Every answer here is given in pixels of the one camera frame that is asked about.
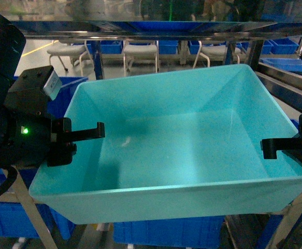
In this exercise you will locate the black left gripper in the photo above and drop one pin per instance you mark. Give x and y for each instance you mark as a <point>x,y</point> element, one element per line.
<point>35,140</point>

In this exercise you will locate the teal plastic bin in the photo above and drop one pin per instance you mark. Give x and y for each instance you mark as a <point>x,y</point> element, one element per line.
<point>178,144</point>

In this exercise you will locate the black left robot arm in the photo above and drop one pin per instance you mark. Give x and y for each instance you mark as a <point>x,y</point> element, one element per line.
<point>12,43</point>

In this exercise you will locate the blue bin right shelf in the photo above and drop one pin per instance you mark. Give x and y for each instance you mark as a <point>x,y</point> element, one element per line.
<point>291,65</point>

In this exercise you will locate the grey stool left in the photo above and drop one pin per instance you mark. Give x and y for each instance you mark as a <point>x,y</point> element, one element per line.
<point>74,52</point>

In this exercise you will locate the grey stool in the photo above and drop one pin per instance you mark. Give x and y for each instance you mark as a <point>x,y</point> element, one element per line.
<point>133,50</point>
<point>74,52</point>
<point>209,51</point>

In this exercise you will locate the grey stool middle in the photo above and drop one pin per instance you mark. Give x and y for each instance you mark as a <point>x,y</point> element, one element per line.
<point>133,50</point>

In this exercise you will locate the blue bin lower middle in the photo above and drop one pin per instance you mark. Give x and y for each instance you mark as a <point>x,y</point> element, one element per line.
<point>197,232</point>

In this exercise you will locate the grey stool right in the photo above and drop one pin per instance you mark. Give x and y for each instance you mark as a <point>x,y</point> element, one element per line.
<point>209,51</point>

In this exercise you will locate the blue bin left stack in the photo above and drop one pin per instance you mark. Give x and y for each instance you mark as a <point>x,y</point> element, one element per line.
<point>14,221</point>

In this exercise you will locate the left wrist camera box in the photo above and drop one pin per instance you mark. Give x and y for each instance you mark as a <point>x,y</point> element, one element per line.
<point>32,91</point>

